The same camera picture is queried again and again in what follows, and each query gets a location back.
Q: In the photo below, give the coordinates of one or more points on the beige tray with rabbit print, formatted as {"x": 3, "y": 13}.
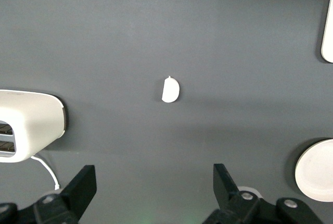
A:
{"x": 328, "y": 39}

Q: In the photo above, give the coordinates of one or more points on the round beige plate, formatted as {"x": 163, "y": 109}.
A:
{"x": 317, "y": 172}

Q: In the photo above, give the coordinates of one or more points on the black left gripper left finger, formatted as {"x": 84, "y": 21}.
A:
{"x": 75, "y": 198}

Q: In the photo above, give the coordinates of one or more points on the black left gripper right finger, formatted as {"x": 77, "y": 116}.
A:
{"x": 229, "y": 200}

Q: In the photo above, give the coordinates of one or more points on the white steamed bun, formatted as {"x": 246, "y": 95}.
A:
{"x": 170, "y": 89}

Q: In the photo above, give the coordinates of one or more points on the cream white toaster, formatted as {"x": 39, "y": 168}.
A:
{"x": 31, "y": 119}

